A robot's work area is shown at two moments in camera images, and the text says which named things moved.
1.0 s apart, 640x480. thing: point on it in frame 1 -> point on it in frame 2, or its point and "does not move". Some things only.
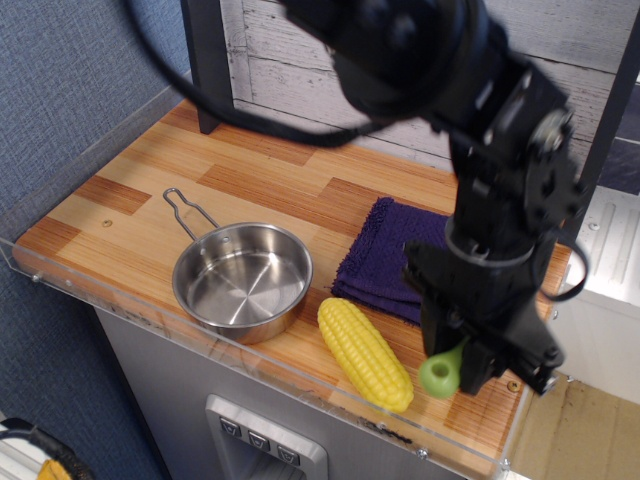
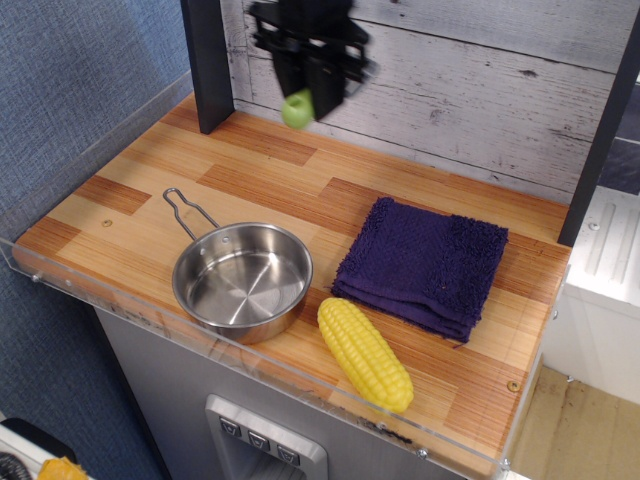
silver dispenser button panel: [250, 446] does not move
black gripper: [484, 285] -> [294, 30]
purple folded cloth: [370, 275] does not move
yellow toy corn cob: [366, 355] does not move
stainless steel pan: [240, 282] does not move
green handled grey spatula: [440, 372] -> [298, 109]
